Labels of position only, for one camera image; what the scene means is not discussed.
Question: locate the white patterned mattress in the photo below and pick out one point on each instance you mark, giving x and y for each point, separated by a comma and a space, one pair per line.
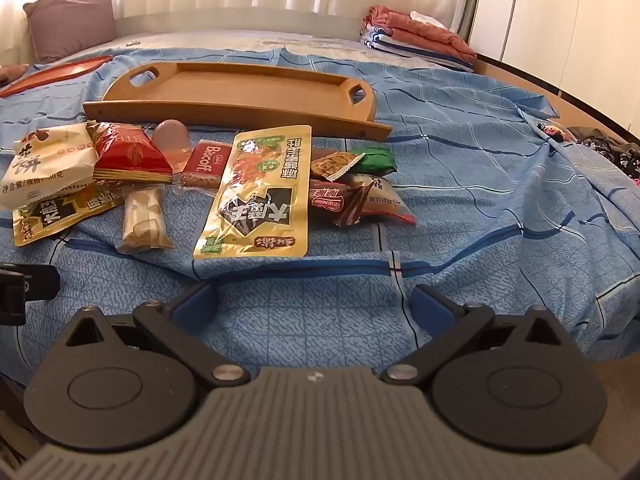
225, 40

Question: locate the red gold snack packet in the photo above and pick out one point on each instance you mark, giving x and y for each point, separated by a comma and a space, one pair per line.
127, 152

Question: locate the folded blue striped towel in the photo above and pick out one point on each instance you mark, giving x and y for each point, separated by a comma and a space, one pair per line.
400, 46

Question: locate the large yellow snack packet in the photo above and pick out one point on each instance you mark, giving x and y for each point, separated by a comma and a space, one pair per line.
255, 200

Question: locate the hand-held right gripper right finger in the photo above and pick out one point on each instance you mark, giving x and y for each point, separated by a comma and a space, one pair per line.
425, 305

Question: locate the small yellow snack packet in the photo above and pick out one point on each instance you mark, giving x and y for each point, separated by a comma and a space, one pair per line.
50, 217

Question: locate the white wardrobe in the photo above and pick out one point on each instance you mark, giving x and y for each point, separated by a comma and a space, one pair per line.
560, 15

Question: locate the white bed headboard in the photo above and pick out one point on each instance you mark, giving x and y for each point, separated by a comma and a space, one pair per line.
240, 20

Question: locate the folded blankets stack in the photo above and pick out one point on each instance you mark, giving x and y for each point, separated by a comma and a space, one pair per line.
430, 40

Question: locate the purple pillow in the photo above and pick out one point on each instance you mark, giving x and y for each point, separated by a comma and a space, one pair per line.
70, 25

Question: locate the brown cloth item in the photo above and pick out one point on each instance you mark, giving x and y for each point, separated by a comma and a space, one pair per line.
12, 74

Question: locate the green snack packet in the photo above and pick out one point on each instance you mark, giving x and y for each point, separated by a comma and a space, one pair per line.
377, 160

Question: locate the dark brown wafer bar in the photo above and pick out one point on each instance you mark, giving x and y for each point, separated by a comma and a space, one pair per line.
335, 202

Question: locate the large white snack bag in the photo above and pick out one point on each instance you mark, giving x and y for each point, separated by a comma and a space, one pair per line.
45, 165

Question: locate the red plastic tray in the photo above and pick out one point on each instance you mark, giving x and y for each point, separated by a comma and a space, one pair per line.
50, 76

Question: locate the clear cracker packet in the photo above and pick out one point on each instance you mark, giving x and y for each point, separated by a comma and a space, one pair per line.
142, 217

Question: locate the white red-edged snack packet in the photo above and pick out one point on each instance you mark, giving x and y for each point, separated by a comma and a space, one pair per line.
387, 195

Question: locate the white cloth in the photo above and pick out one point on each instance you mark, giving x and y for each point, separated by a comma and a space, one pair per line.
427, 19

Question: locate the small colourful item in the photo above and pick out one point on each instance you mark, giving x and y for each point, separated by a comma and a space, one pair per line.
552, 131

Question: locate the red biscuit packet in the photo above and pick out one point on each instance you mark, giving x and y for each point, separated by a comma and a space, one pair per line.
207, 160

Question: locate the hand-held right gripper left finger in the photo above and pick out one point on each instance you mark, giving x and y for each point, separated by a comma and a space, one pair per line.
197, 305

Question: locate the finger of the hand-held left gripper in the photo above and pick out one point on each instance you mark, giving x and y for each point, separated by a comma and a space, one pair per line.
35, 282

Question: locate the wooden serving tray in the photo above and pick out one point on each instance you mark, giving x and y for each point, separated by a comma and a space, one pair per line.
225, 90

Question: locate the brown peanut packet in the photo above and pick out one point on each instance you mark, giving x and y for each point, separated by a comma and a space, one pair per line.
330, 164

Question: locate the pink jelly cup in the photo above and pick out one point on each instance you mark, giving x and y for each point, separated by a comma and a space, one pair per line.
171, 137

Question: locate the blue checked blanket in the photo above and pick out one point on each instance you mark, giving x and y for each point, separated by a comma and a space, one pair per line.
475, 185

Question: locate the wooden bed frame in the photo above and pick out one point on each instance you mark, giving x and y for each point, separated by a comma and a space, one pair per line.
540, 85

